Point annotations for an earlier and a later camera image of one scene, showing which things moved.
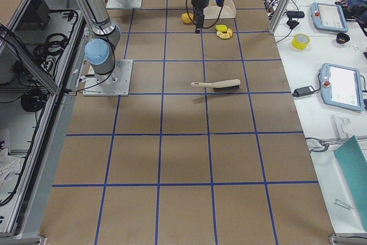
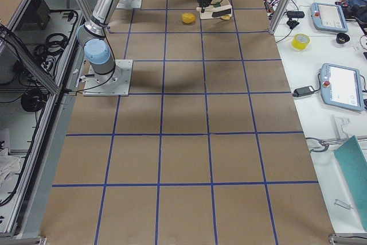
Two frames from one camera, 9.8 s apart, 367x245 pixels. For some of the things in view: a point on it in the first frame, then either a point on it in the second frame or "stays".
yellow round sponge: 186,18 stays
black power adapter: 303,91 stays
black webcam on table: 293,16 stays
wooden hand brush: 221,85 → 222,11
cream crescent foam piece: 228,34 → 226,16
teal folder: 354,163 stays
